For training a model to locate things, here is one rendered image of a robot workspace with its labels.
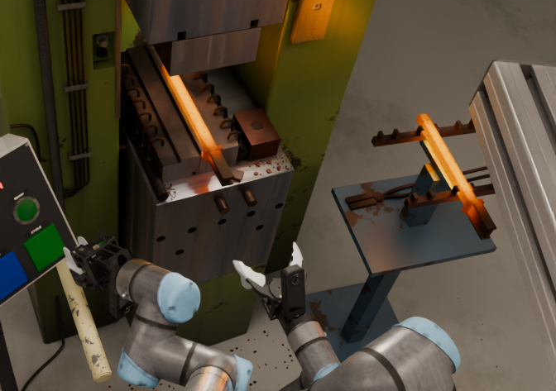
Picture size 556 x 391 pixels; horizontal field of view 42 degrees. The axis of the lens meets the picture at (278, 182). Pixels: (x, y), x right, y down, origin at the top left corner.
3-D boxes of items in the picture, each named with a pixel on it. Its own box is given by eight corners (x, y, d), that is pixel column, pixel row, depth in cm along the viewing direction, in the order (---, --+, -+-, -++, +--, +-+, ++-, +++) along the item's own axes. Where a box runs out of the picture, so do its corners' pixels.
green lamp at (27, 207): (40, 219, 146) (39, 207, 143) (17, 225, 144) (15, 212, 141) (37, 207, 148) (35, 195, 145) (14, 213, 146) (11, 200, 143)
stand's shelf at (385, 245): (494, 251, 206) (496, 248, 204) (370, 277, 193) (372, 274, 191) (448, 173, 223) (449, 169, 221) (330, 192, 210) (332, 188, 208)
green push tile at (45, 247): (68, 251, 153) (54, 223, 149) (39, 272, 149) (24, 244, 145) (63, 249, 154) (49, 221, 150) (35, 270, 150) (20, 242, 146)
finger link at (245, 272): (223, 281, 159) (260, 302, 157) (227, 266, 154) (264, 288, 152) (231, 271, 161) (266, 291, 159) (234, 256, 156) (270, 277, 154)
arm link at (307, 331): (298, 344, 144) (333, 331, 147) (288, 325, 146) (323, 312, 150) (291, 360, 150) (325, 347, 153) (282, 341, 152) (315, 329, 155)
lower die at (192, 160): (235, 165, 185) (239, 143, 178) (161, 183, 177) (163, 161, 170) (178, 59, 207) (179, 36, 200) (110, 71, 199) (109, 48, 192)
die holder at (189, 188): (267, 262, 221) (294, 169, 187) (150, 298, 206) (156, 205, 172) (200, 134, 250) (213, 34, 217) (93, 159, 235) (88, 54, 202)
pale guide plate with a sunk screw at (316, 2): (323, 38, 181) (339, -18, 168) (292, 44, 177) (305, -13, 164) (319, 33, 182) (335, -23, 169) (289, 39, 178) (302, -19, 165)
